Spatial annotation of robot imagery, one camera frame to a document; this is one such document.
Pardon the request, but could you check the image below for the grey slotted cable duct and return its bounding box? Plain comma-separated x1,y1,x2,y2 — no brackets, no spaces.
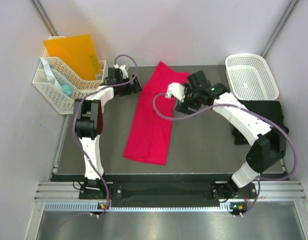
44,201,246,213

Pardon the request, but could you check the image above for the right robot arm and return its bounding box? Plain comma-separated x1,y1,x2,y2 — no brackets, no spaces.
166,70,286,198

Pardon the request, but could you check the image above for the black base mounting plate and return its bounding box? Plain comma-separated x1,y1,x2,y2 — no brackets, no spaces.
79,182,256,203

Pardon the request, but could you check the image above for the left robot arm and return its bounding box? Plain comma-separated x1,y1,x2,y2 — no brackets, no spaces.
73,64,143,200

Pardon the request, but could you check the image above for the orange plastic folder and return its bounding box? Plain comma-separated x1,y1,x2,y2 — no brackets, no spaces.
43,34,102,81

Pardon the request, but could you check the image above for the black folded t shirt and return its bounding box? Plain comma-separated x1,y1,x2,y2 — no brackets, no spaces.
231,100,290,146

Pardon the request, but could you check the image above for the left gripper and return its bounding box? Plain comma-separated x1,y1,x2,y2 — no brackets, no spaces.
116,73,143,96

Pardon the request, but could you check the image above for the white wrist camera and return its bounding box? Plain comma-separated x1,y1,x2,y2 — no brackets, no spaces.
165,82,186,102
114,64,129,81

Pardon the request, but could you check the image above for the teal object in organizer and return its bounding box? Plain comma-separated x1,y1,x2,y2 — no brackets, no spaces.
49,65,73,97

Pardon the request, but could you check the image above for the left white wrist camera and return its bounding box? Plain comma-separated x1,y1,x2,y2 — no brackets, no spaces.
114,64,129,81

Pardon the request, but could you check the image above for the white plastic basket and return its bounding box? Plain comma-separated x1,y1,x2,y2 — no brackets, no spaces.
225,53,279,101

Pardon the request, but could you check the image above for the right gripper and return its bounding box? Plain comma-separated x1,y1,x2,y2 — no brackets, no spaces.
175,83,201,118

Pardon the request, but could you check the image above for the red t shirt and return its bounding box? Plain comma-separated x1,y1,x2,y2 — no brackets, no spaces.
123,61,189,165

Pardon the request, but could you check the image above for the white file organizer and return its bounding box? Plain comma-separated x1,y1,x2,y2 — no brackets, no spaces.
32,36,108,115

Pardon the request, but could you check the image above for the aluminium frame rail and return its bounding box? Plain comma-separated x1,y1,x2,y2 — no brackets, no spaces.
34,180,307,202

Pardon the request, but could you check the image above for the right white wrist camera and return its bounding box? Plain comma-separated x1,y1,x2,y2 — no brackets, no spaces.
165,82,186,102

